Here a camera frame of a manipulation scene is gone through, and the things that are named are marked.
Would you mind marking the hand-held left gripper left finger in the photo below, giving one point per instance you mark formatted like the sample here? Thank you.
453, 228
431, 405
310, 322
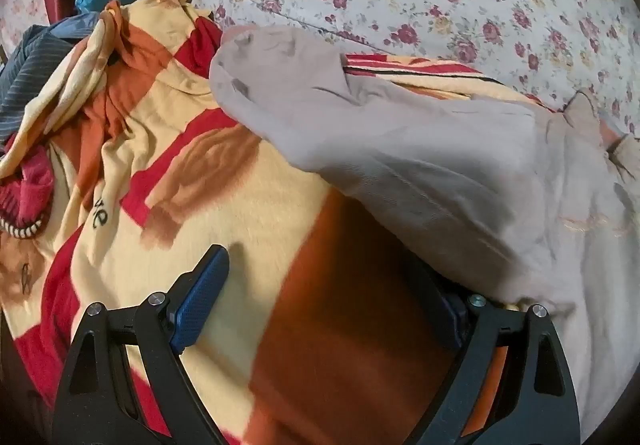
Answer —
200, 295

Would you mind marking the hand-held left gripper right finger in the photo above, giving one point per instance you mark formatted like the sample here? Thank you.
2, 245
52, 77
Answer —
452, 320

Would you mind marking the grey jacket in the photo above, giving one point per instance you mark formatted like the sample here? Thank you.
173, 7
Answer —
400, 150

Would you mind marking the yellow red printed blanket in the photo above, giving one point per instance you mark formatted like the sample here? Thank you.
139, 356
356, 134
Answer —
225, 205

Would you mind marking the dark striped cloth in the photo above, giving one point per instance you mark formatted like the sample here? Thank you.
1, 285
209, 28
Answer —
30, 70

